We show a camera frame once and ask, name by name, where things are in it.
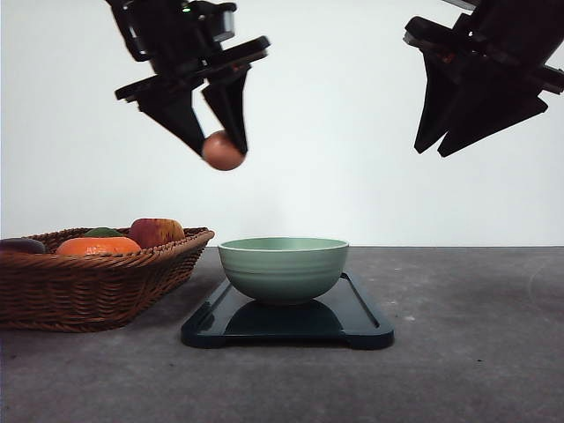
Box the red yellow apple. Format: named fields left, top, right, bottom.
left=129, top=218, right=185, bottom=248

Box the dark rectangular tray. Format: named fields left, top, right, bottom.
left=182, top=273, right=395, bottom=350

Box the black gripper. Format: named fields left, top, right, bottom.
left=105, top=0, right=271, bottom=157
left=403, top=0, right=564, bottom=158

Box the brown wicker basket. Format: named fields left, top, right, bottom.
left=0, top=227, right=214, bottom=332

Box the green avocado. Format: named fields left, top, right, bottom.
left=85, top=227, right=122, bottom=237

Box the green ceramic bowl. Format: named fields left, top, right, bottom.
left=219, top=237, right=349, bottom=303

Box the dark red apple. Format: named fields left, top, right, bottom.
left=0, top=238, right=46, bottom=254

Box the orange fruit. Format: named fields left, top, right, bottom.
left=56, top=237, right=143, bottom=256

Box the beige egg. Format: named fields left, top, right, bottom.
left=202, top=130, right=247, bottom=171

